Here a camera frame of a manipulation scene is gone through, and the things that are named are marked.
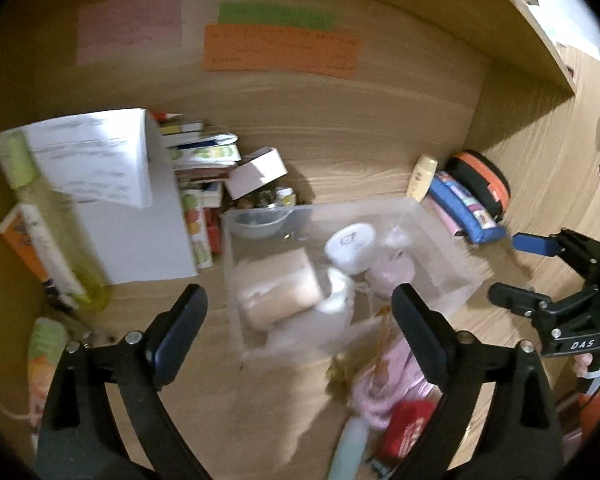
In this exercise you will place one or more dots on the white paper sheet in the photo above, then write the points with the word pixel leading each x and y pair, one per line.
pixel 90 160

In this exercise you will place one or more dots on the wooden desktop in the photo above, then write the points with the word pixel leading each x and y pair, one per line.
pixel 355 170

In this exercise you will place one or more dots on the clear plastic box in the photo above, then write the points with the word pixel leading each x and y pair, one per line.
pixel 430 240

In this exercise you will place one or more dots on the small white pink box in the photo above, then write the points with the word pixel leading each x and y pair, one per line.
pixel 257 172

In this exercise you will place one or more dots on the person's right hand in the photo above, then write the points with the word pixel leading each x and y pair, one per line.
pixel 583 364

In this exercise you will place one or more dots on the blue patchwork pencil case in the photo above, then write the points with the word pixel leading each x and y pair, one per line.
pixel 467 207

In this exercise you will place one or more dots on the green paper note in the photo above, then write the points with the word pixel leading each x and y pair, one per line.
pixel 275 15

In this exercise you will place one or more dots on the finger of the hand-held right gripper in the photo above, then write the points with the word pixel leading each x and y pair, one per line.
pixel 532 244
pixel 520 299

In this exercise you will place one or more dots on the orange book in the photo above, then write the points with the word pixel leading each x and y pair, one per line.
pixel 22 240

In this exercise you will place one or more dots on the white round container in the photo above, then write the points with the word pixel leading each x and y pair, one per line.
pixel 350 247

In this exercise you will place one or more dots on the pink paper note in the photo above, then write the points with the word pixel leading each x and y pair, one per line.
pixel 130 25

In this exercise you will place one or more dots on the pink round container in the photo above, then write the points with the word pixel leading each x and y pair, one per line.
pixel 387 275

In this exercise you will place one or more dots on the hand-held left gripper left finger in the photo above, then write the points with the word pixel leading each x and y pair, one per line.
pixel 182 327

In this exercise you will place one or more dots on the stack of books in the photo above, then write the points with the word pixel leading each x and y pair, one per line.
pixel 200 160

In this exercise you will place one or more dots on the glass bowl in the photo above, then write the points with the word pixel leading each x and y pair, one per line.
pixel 257 225

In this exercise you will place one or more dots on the light green tube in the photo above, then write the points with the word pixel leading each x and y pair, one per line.
pixel 350 447

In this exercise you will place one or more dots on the orange paper note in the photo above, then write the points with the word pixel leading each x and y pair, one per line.
pixel 280 52

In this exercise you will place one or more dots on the orange green snack packet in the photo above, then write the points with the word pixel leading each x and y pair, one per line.
pixel 47 365

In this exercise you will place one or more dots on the yellow-green bottle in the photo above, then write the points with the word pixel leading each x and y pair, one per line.
pixel 45 210

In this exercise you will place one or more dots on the beige roll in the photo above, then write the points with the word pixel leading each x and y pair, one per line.
pixel 280 287

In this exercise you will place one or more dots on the black orange zip case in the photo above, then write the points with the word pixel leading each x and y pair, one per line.
pixel 480 180

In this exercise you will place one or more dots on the pink pencil case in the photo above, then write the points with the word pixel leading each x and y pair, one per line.
pixel 445 220

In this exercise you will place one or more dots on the wooden shelf board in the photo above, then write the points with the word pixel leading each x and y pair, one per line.
pixel 525 35

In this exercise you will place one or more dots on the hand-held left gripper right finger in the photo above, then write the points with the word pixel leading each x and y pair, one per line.
pixel 417 335

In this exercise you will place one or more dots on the red box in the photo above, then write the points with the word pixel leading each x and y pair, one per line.
pixel 410 427

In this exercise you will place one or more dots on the white red marker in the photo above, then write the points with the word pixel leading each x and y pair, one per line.
pixel 166 116

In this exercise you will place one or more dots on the cream lotion bottle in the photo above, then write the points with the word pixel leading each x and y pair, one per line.
pixel 422 177

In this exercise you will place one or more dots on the white file box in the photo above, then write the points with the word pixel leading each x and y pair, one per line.
pixel 150 240

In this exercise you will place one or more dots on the white paper note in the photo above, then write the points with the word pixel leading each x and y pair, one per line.
pixel 197 17

